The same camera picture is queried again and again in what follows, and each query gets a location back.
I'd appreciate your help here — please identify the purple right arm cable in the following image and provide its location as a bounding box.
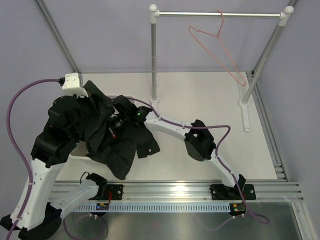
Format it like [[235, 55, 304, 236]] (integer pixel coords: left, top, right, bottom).
[[127, 97, 271, 231]]

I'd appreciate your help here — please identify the aluminium frame post right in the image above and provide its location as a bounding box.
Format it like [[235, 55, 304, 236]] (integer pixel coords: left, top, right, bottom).
[[249, 0, 299, 89]]

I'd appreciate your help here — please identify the white plastic basket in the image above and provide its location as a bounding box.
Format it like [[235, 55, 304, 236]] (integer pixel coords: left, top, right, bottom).
[[70, 94, 118, 163]]

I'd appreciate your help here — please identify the black pinstriped shirt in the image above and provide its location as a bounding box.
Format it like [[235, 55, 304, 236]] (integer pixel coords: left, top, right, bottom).
[[82, 80, 160, 180]]

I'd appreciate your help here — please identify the white slotted cable duct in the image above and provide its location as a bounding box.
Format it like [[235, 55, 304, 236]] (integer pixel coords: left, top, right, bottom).
[[74, 202, 231, 213]]

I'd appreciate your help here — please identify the pink wire hanger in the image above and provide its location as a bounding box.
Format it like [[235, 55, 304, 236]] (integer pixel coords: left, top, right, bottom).
[[188, 10, 247, 87]]

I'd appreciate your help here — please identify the aluminium frame post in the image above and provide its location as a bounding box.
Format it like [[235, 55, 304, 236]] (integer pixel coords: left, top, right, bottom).
[[33, 0, 81, 73], [249, 0, 299, 89]]

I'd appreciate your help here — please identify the silver clothes rack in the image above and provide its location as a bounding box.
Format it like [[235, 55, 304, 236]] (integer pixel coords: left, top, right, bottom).
[[148, 4, 295, 132]]

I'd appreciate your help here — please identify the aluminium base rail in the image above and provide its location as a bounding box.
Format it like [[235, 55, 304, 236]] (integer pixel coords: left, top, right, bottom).
[[122, 181, 304, 202]]

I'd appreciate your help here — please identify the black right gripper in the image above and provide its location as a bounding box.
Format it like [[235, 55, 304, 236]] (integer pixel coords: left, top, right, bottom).
[[101, 113, 131, 149]]

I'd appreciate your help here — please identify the aluminium frame post left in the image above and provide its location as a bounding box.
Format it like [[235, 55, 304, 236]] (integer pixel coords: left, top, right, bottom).
[[33, 0, 81, 73]]

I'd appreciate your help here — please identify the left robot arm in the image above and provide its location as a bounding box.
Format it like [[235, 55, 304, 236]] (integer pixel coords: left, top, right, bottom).
[[0, 95, 108, 240]]

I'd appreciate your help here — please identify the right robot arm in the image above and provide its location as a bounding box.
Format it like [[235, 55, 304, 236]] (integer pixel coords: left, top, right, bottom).
[[112, 95, 257, 201]]

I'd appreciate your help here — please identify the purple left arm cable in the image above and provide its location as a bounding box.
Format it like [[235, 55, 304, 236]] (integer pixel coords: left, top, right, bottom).
[[6, 78, 108, 240]]

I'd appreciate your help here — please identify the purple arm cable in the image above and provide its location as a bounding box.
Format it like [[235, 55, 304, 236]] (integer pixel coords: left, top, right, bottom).
[[6, 78, 108, 240], [127, 97, 271, 231]]

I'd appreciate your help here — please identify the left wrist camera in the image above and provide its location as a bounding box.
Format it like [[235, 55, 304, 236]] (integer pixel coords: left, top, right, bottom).
[[62, 72, 89, 98]]

